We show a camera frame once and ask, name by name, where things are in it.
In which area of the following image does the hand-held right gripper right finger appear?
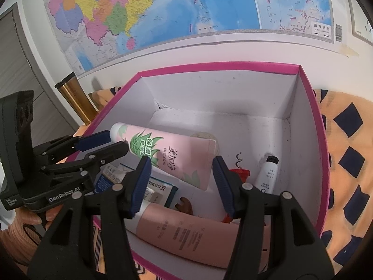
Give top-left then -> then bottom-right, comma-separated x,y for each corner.
212,156 -> 335,280

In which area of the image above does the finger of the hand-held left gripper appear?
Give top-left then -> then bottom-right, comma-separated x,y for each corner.
41,141 -> 129,187
33,130 -> 112,159

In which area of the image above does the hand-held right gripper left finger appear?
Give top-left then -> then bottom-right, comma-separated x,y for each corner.
17,155 -> 152,280

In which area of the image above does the white teal medicine box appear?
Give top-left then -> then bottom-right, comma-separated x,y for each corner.
144,176 -> 179,207

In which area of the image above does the red corkscrew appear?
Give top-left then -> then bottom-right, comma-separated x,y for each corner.
222,152 -> 252,224

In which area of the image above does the blue and white box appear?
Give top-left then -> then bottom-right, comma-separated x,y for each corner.
95,165 -> 129,194

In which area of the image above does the small white bottle black cap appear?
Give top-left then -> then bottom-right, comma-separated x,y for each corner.
252,154 -> 280,194

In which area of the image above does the small brown object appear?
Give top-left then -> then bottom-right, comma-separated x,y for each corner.
175,197 -> 194,216

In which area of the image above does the pink aloe print tube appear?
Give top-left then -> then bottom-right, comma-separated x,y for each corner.
109,122 -> 219,191

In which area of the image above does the clear tape roll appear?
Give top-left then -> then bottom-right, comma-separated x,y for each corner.
189,132 -> 219,145

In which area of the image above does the plain pink tube white cap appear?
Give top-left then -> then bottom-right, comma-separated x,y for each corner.
128,203 -> 242,269

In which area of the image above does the pink cardboard box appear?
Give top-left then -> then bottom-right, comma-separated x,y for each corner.
73,61 -> 333,280

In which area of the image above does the person's left hand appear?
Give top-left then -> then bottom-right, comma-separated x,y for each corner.
43,203 -> 63,226

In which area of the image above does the gold metal tumbler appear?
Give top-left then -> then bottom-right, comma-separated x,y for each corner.
55,71 -> 98,124

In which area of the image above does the grey door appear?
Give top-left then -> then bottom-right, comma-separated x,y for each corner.
0,2 -> 80,140

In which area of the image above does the orange patterned blanket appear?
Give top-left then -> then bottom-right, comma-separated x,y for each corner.
87,86 -> 373,280

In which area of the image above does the colourful wall map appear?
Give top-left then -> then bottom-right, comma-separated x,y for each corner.
41,0 -> 360,78

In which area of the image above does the white wall socket plate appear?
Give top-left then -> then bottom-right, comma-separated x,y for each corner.
345,0 -> 373,47

